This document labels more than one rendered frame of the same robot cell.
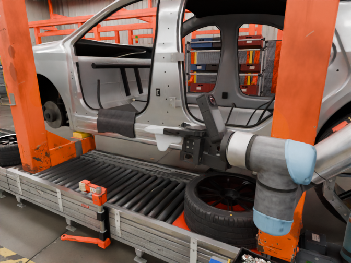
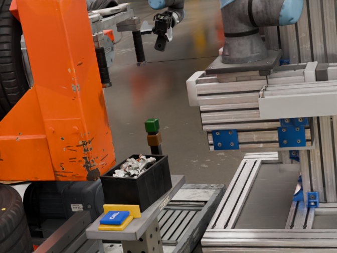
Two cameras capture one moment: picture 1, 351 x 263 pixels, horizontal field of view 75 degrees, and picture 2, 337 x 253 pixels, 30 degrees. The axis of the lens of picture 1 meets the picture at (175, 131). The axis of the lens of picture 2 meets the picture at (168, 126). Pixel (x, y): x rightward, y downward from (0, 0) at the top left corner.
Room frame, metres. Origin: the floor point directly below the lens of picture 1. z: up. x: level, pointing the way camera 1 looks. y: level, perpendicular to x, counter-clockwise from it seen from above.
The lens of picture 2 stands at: (0.78, 1.56, 1.25)
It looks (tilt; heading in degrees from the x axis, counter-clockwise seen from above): 17 degrees down; 266
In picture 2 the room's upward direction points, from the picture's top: 9 degrees counter-clockwise
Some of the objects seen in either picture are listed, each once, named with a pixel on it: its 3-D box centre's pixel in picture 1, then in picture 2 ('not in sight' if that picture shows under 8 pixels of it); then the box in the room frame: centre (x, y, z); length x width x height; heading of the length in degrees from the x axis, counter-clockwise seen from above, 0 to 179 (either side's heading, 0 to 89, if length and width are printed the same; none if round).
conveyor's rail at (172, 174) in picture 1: (154, 172); not in sight; (2.26, 0.22, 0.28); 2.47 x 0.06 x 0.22; 62
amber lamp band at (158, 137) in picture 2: not in sight; (154, 138); (0.69, -0.52, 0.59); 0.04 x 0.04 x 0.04; 62
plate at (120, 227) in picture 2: not in sight; (115, 223); (0.86, -0.19, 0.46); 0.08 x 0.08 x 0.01; 62
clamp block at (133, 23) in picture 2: not in sight; (128, 23); (0.69, -1.08, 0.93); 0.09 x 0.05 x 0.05; 152
